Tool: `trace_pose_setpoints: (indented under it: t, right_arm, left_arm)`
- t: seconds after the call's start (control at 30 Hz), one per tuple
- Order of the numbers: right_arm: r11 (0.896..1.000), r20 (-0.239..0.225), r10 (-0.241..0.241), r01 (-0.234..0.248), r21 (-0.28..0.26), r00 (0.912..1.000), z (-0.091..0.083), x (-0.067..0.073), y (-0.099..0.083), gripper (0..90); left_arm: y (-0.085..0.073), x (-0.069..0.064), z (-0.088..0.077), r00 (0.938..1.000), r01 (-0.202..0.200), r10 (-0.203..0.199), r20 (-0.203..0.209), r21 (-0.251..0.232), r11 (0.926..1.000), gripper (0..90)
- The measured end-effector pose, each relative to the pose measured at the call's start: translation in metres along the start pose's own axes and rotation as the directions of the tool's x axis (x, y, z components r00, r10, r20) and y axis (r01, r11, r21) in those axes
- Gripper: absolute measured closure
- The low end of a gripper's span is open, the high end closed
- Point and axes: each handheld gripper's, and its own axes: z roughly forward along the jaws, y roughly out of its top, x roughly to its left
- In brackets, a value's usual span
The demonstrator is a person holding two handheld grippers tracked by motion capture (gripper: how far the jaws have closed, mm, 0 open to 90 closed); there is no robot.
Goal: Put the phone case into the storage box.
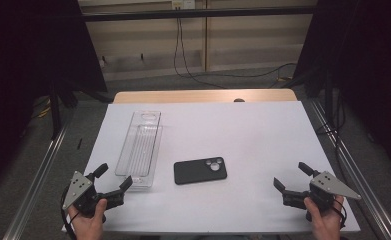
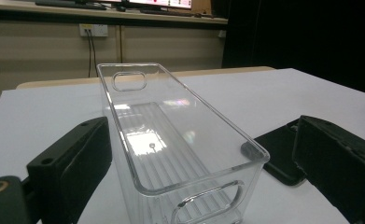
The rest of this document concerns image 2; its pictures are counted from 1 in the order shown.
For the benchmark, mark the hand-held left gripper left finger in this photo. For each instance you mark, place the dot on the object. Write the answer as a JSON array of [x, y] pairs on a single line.
[[68, 168]]

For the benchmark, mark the computer monitor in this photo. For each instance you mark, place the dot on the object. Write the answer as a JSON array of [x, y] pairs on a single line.
[[161, 3]]

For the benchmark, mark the wooden table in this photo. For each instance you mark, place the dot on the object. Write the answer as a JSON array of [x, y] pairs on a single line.
[[62, 82]]

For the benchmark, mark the background desk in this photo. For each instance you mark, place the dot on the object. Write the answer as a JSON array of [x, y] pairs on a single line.
[[77, 14]]

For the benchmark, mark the white wall socket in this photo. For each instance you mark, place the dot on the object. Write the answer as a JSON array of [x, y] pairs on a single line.
[[99, 30]]

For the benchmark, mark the cardboard box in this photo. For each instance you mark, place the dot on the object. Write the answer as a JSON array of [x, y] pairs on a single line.
[[201, 6]]

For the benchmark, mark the black curtain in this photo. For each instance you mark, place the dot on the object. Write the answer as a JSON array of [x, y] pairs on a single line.
[[295, 37]]

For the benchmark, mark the black phone case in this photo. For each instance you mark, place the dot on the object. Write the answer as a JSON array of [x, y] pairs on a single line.
[[278, 155]]

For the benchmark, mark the white table cover sheet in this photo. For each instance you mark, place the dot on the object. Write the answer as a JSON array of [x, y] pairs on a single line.
[[46, 118]]

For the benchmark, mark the black keyboard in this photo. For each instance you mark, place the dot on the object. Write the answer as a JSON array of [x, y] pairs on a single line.
[[71, 4], [167, 12]]

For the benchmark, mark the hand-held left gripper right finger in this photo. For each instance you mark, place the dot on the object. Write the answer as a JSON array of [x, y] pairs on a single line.
[[342, 165]]

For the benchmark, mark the clear plastic storage bin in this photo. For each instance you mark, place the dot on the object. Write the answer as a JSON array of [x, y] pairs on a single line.
[[158, 189]]

